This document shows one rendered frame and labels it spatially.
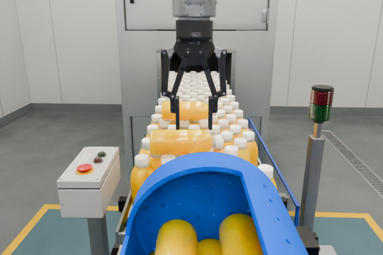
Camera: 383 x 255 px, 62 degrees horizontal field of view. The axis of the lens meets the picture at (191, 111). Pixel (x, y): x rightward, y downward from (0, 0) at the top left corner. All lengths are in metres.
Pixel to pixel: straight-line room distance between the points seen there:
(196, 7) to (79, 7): 4.42
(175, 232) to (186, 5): 0.40
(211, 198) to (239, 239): 0.12
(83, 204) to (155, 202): 0.25
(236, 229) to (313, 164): 0.59
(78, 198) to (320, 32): 4.44
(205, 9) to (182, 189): 0.34
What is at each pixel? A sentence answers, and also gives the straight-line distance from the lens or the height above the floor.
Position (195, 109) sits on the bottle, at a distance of 1.12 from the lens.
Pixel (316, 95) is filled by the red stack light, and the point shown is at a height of 1.24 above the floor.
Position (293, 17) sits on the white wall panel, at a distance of 4.80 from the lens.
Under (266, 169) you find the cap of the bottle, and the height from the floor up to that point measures 1.10.
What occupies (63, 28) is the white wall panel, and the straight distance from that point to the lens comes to 5.11.
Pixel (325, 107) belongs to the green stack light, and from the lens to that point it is 1.01.
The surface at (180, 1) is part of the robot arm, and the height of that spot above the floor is 1.49.
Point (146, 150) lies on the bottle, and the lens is 0.98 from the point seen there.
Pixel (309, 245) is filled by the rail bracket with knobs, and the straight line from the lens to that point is 0.76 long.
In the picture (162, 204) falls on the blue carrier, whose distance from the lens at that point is 0.62.
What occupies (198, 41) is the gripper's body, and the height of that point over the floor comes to 1.41.
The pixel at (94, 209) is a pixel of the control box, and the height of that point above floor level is 1.02.
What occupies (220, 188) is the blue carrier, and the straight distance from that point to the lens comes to 0.59.
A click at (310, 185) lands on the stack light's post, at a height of 0.94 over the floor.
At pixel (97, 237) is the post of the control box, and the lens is 0.97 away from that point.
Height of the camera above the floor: 1.46
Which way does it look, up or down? 17 degrees down
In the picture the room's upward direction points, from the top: straight up
